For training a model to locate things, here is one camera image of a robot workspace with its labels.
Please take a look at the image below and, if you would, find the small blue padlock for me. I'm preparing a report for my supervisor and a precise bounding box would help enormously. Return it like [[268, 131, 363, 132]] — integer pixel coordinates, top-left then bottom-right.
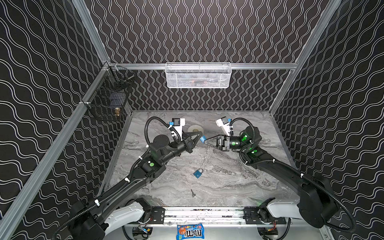
[[200, 136, 207, 144]]

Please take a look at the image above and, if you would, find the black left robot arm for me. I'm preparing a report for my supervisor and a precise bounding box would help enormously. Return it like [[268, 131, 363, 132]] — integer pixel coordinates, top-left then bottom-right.
[[52, 116, 203, 240]]

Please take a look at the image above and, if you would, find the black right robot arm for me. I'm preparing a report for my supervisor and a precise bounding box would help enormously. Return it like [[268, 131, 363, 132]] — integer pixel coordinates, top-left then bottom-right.
[[201, 117, 357, 233]]

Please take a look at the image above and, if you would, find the white tape roll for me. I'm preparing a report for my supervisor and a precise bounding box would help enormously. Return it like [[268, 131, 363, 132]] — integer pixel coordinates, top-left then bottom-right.
[[188, 125, 204, 134]]

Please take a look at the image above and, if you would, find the large blue padlock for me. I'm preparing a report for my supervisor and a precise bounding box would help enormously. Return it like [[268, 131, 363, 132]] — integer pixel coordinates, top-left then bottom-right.
[[193, 168, 204, 179]]

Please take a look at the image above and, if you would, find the brass padlock in basket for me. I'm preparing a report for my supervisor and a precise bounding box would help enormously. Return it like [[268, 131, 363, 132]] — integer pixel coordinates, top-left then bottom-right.
[[115, 108, 121, 117]]

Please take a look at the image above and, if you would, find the candy bag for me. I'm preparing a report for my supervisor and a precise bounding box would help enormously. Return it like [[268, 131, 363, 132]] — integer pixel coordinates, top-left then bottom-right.
[[176, 223, 205, 240]]

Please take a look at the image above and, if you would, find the white wire basket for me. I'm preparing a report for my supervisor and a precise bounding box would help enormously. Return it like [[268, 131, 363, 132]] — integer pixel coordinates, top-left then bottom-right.
[[165, 62, 232, 89]]

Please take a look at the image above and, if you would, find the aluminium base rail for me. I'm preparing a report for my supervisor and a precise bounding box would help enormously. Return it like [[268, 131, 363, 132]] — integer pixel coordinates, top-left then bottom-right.
[[149, 206, 325, 226]]

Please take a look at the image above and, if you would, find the black wire basket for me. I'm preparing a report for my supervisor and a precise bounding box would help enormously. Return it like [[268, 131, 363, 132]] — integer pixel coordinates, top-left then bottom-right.
[[86, 66, 136, 122]]

